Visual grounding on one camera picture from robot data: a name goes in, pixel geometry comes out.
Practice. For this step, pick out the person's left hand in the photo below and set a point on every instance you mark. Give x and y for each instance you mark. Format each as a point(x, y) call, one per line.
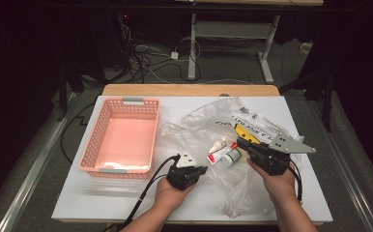
point(168, 195)

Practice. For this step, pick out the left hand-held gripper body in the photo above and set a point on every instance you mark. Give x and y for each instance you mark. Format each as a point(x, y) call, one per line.
point(181, 177)

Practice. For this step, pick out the small white labelled bottle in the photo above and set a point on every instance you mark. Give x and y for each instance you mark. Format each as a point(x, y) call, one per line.
point(231, 158)

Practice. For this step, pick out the black stand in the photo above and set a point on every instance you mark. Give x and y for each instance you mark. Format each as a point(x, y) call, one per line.
point(328, 106)
point(62, 96)

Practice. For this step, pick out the white power adapter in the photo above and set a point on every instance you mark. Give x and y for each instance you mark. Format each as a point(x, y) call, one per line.
point(174, 55)

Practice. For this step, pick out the person's right hand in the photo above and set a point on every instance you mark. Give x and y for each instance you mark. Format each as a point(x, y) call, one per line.
point(278, 187)

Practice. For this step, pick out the white metal desk frame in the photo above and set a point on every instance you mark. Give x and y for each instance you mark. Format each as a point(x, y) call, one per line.
point(229, 29)

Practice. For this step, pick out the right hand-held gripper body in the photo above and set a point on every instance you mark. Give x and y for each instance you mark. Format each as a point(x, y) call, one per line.
point(270, 159)

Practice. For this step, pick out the small white dropper bottle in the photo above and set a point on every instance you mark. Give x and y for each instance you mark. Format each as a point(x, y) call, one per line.
point(216, 146)

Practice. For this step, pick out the aluminium rail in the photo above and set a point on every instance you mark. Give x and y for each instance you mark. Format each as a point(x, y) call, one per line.
point(36, 174)
point(352, 190)

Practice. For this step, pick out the red and white tube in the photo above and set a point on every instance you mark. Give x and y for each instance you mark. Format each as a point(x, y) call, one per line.
point(218, 156)

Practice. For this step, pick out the white board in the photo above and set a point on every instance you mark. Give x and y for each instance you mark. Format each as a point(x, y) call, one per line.
point(75, 199)

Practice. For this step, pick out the clear plastic bag yellow smiley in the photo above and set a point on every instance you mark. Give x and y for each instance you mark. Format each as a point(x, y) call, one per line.
point(194, 129)

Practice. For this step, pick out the pink plastic basket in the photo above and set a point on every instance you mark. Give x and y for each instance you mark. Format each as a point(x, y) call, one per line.
point(120, 138)

